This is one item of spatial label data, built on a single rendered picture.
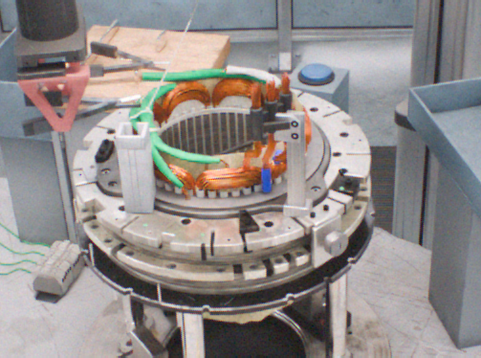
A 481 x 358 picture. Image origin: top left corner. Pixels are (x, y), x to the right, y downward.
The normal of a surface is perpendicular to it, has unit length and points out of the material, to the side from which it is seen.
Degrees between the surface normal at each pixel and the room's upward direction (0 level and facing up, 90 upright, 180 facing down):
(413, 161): 90
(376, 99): 0
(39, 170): 90
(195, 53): 0
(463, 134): 0
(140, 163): 90
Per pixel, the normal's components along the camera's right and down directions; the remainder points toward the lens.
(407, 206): -0.65, 0.46
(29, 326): -0.04, -0.82
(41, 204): -0.25, 0.56
